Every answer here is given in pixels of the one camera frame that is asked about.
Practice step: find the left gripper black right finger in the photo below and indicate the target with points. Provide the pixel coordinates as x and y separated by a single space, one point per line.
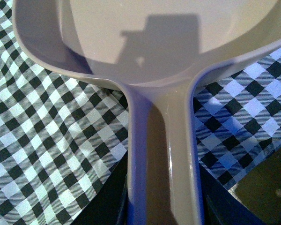
220 207

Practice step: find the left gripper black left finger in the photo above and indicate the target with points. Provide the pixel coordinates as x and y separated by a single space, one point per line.
109 206

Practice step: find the black white checkered cloth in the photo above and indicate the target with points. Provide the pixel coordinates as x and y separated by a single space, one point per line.
60 138

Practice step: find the beige plastic dustpan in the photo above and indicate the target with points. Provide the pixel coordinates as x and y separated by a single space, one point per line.
157 52

